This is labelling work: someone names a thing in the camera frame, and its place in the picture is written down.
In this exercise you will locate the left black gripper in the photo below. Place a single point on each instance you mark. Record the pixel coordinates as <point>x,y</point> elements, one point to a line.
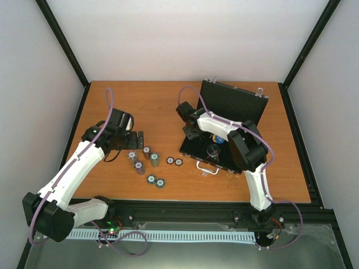
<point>133,144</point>

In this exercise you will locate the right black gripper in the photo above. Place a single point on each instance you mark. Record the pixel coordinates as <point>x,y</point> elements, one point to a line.
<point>190,135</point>

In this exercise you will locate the blue round blind button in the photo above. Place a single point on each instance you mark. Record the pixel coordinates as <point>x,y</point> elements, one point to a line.
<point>218,139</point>

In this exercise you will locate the clear round dealer button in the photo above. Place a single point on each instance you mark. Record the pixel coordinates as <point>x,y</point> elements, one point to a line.
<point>212,146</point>

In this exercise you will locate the triangular all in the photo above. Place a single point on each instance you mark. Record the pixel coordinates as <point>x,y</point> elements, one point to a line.
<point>213,153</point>

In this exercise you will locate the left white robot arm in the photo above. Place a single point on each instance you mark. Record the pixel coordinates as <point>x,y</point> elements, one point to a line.
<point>49,211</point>

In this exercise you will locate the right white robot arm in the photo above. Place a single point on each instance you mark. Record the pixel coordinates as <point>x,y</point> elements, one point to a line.
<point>227,145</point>

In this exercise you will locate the black poker set case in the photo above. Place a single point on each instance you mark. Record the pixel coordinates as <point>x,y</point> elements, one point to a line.
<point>232,103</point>

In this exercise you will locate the brown tall chip stack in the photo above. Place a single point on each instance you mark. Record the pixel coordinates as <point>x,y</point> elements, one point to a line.
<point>146,151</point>

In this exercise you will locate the purple chip stack upper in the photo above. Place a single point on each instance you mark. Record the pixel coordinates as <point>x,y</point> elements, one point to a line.
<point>132,156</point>

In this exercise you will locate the purple chip stack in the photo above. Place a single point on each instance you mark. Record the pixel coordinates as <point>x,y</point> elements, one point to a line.
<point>139,167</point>
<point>132,156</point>

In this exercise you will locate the green tall chip stack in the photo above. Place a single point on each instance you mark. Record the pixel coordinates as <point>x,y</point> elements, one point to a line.
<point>154,159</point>

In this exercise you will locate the purple chip stack lower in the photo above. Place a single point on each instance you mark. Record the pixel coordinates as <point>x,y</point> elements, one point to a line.
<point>139,167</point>

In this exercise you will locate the blue short stack left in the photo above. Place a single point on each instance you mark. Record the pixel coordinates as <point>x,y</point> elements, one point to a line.
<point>151,179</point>

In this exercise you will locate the blue short stack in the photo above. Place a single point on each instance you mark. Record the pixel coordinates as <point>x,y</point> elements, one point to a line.
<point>151,179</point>
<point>160,183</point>

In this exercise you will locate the blue short stack right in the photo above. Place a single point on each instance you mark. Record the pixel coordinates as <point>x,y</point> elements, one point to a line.
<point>160,183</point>

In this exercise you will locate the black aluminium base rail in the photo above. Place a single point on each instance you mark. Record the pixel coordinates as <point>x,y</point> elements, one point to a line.
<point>235,215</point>

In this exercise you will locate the light blue cable duct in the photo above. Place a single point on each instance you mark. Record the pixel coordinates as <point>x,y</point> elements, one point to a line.
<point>165,236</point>

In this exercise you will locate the left black frame post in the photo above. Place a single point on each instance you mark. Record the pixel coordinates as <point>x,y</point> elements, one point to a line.
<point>62,40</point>

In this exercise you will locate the black frame post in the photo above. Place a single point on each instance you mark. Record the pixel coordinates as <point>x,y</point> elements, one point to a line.
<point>62,40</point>
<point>314,35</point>

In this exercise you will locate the right black frame post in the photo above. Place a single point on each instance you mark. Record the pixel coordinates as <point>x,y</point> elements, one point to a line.
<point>314,35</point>

